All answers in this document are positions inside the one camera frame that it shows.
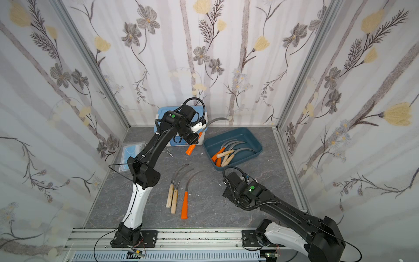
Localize wooden handle sickle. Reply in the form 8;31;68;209
224;147;255;167
216;147;255;158
166;164;189;208
221;141;245;167
171;168;194;214

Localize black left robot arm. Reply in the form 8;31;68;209
111;97;206;248

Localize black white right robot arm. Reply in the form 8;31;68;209
222;167;350;262

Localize teal plastic storage tray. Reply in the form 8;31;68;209
204;127;263;171

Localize white box with blue lid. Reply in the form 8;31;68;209
156;105;205;147

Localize silver metal tongs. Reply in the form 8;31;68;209
163;147;173;157

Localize blue face masks pack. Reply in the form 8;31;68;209
118;142;146;172

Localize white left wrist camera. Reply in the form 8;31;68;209
191;119;207;133

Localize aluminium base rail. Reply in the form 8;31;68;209
62;227;331;262

